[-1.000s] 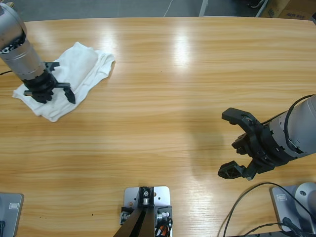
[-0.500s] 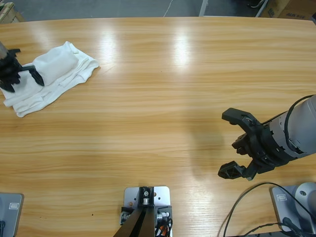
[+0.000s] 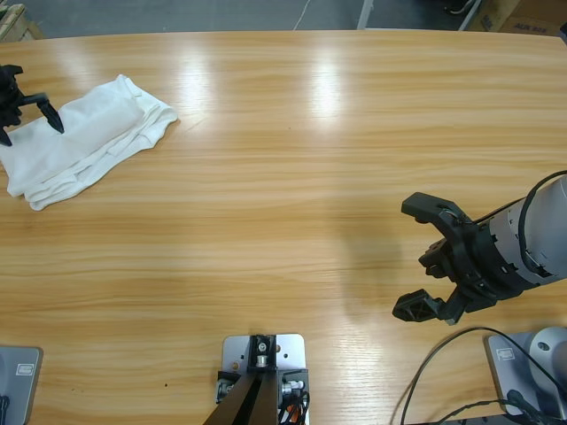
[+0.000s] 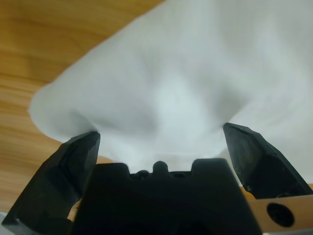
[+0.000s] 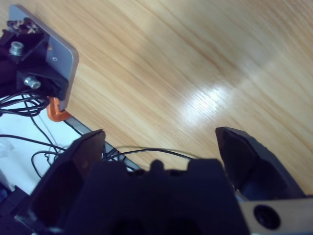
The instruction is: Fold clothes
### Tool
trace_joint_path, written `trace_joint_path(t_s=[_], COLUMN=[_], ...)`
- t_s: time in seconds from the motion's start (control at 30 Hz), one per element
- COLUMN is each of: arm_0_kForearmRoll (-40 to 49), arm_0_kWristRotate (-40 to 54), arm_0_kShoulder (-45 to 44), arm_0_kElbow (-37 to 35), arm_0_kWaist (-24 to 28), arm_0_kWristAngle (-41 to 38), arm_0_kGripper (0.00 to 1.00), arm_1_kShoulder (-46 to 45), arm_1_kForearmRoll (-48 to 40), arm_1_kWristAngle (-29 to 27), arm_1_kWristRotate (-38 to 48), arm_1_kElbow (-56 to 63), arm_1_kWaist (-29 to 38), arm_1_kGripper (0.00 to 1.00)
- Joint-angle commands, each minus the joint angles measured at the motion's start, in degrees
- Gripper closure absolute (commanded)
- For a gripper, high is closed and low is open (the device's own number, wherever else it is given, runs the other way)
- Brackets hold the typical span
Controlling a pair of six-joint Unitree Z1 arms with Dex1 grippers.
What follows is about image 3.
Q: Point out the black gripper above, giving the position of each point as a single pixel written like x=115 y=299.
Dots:
x=483 y=274
x=9 y=104

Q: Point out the white T-shirt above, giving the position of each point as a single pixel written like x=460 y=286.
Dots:
x=88 y=133

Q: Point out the wooden pallet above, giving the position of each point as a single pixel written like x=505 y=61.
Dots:
x=17 y=22

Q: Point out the slanted metal bar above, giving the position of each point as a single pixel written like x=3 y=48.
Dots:
x=471 y=15

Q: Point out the pale printed cardboard box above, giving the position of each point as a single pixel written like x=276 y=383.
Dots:
x=527 y=24

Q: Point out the dark bystander shoe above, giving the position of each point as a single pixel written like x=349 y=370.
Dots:
x=456 y=6

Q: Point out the brown cardboard box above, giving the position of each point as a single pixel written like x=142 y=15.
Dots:
x=505 y=15

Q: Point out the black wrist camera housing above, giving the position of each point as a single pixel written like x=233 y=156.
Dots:
x=425 y=206
x=11 y=71

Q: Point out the grey base plate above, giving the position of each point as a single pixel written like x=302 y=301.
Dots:
x=22 y=398
x=500 y=376

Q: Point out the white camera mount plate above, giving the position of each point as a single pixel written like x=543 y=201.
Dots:
x=292 y=350

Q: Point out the white upright post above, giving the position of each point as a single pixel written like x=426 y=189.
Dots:
x=364 y=13

